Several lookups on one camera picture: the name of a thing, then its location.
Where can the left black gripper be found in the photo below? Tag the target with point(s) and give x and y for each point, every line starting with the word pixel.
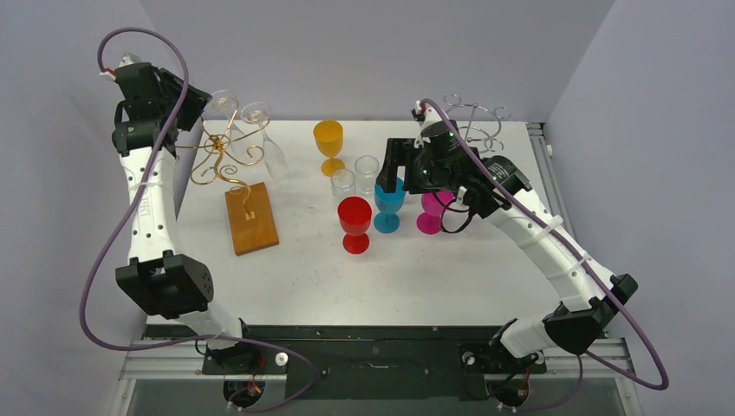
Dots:
pixel 195 102

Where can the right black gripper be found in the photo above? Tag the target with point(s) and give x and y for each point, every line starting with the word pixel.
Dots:
pixel 399 164

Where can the clear wine glass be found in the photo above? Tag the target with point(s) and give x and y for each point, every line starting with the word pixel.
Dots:
pixel 224 105
pixel 258 113

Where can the pink wine glass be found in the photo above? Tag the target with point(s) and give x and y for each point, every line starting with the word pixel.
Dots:
pixel 429 221

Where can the clear etched glass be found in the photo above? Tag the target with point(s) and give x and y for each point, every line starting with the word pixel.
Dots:
pixel 343 184
pixel 366 169

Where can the blue wine glass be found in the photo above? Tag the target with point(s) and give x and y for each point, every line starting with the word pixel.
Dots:
pixel 386 221

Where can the clear wine glass back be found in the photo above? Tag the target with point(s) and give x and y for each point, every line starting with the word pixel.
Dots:
pixel 258 113

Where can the red wine glass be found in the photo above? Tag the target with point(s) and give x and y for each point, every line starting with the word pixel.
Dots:
pixel 355 216

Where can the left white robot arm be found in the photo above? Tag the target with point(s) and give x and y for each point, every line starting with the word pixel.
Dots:
pixel 159 277

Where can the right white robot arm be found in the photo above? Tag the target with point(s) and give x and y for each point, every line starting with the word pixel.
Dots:
pixel 590 294

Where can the wooden rack base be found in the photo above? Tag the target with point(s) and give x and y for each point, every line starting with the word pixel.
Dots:
pixel 251 220

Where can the yellow plastic goblet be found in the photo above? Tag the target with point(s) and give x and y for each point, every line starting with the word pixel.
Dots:
pixel 329 141

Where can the gold wire glass rack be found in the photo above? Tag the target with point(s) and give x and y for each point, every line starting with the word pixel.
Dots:
pixel 220 163

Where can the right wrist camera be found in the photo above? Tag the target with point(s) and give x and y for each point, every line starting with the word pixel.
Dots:
pixel 426 115

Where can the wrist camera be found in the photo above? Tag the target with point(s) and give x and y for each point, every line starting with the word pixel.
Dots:
pixel 426 115
pixel 127 59

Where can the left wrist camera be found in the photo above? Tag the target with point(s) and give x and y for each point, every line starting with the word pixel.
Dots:
pixel 127 59

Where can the chrome wire glass rack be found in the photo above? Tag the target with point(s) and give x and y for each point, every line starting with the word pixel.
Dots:
pixel 478 135

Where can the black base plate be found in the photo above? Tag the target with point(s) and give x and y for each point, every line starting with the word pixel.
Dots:
pixel 368 363

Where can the aluminium rail frame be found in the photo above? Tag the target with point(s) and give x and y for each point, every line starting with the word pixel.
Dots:
pixel 182 362

